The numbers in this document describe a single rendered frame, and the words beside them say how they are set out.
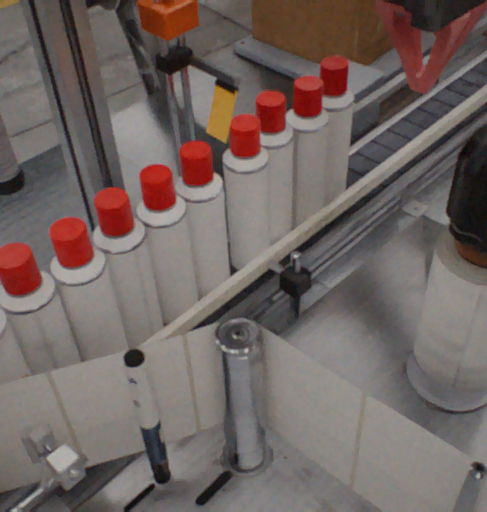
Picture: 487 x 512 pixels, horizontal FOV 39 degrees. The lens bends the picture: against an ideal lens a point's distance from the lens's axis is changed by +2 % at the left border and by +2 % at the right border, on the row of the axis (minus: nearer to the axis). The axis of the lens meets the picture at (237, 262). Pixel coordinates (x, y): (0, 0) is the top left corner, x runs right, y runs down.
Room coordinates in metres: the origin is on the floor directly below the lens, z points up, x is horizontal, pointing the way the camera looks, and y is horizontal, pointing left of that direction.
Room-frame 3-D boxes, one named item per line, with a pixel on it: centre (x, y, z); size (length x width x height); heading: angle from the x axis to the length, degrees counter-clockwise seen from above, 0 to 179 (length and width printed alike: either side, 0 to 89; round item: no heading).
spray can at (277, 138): (0.65, -0.05, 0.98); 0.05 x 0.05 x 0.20
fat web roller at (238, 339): (0.34, 0.00, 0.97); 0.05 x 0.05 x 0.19
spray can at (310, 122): (0.68, -0.09, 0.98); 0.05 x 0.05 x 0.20
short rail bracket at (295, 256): (0.55, -0.07, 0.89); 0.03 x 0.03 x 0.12; 43
